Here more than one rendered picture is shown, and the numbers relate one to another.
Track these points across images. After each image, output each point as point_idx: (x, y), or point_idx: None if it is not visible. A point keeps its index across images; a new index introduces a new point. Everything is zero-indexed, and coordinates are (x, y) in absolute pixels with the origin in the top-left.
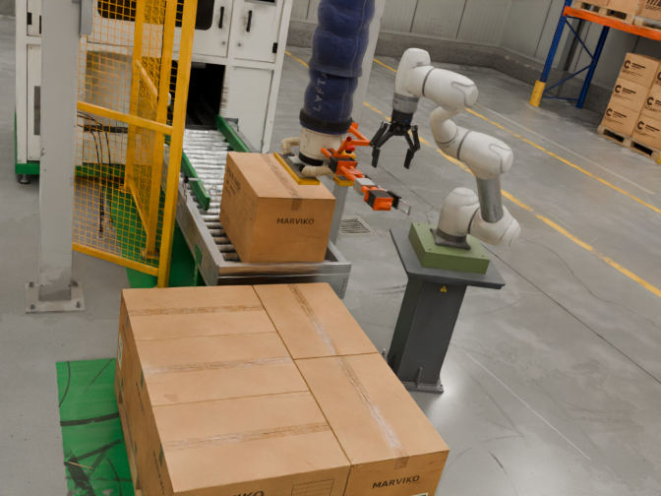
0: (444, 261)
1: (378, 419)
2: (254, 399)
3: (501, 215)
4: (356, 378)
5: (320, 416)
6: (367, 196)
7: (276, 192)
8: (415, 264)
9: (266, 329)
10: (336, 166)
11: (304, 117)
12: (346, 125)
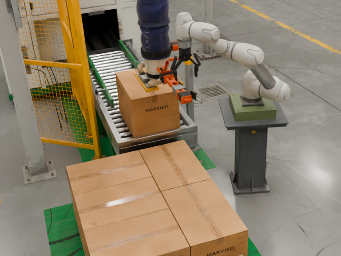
0: (247, 116)
1: (207, 218)
2: (137, 217)
3: (273, 83)
4: (196, 196)
5: (174, 222)
6: (178, 96)
7: (142, 94)
8: (231, 120)
9: (145, 176)
10: (163, 79)
11: (142, 53)
12: (167, 52)
